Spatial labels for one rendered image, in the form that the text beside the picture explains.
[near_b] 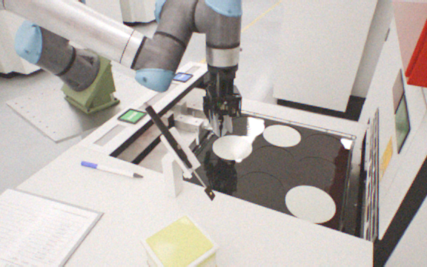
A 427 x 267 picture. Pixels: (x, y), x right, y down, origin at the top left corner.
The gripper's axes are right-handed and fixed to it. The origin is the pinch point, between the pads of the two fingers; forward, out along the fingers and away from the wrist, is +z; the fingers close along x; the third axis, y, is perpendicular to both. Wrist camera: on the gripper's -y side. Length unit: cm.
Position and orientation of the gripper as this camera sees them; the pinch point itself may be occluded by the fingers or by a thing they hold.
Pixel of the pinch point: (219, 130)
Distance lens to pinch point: 79.8
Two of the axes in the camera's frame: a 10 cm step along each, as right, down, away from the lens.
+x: 9.8, -1.1, 1.5
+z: 0.0, 8.1, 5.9
